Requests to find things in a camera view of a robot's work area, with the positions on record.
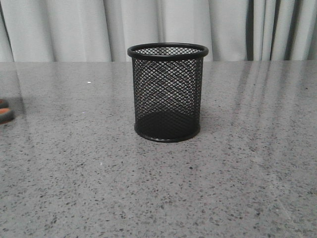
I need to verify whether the black mesh pen bucket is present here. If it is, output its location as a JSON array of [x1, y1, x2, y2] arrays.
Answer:
[[127, 43, 209, 142]]

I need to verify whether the grey pleated curtain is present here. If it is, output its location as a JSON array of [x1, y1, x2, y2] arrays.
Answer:
[[0, 0, 317, 62]]

